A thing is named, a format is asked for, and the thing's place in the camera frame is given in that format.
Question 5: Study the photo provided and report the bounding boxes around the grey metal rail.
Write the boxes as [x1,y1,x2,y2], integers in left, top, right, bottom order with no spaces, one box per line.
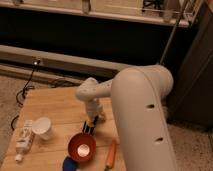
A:
[0,45,129,78]

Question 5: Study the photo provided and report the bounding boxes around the white egg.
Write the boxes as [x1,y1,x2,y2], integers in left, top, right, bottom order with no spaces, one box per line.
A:
[77,144,90,157]

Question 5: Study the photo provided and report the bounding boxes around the orange carrot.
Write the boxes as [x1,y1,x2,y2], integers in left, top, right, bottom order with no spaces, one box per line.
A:
[104,140,116,171]

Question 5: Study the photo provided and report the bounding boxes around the white paper cup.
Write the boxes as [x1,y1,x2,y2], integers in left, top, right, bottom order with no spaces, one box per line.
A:
[32,117,52,140]

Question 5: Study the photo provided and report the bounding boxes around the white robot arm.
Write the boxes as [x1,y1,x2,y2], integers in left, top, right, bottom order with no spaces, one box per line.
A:
[76,65,178,171]

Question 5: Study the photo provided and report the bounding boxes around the red bowl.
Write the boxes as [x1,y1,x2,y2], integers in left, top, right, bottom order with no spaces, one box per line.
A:
[68,133,96,163]

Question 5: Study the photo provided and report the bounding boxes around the black cable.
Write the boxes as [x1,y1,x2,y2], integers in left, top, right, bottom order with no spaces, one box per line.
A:
[10,59,44,131]

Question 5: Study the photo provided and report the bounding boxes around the blue round object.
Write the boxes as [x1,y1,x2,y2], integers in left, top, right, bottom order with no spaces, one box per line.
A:
[62,157,77,171]

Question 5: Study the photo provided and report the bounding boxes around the metal pole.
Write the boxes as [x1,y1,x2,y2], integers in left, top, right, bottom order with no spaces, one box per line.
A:
[159,0,189,66]

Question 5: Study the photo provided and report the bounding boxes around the white plastic bottle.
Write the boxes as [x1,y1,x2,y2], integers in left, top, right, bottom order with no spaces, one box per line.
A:
[15,120,35,163]

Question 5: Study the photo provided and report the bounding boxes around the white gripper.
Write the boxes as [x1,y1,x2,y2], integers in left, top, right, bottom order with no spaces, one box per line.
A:
[85,99,106,131]

